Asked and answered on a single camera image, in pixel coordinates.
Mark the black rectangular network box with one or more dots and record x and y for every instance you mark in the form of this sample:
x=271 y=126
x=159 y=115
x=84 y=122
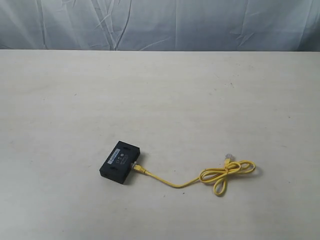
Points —
x=119 y=163

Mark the grey backdrop cloth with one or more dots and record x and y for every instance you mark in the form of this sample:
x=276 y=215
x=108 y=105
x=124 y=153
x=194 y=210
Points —
x=161 y=25

